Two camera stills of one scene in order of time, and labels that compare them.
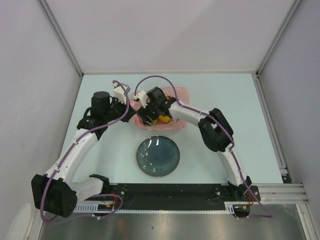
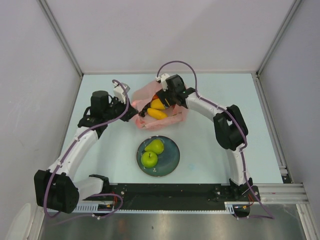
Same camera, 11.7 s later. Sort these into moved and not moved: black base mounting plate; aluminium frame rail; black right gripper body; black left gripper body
Moved: black right gripper body
Not moved: black base mounting plate; aluminium frame rail; black left gripper body
